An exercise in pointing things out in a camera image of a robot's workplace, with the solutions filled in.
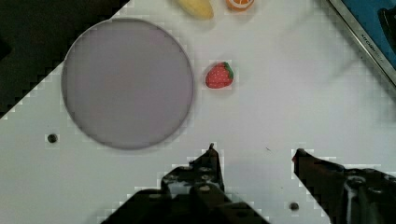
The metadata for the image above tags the pink plush strawberry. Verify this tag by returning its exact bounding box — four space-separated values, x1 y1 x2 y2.
205 62 233 89

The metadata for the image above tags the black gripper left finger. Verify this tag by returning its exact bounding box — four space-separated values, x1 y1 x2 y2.
101 145 268 224

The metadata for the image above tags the black toaster oven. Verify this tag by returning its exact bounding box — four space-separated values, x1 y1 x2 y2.
327 0 396 85

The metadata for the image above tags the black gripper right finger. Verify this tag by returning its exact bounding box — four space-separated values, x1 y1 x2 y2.
292 148 396 224

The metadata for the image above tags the yellow plush banana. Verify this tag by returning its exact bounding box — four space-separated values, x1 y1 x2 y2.
177 0 214 20

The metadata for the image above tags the round grey plate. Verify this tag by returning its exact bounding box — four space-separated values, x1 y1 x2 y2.
61 19 194 149

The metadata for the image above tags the orange slice toy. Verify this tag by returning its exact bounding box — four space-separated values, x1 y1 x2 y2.
225 0 255 11

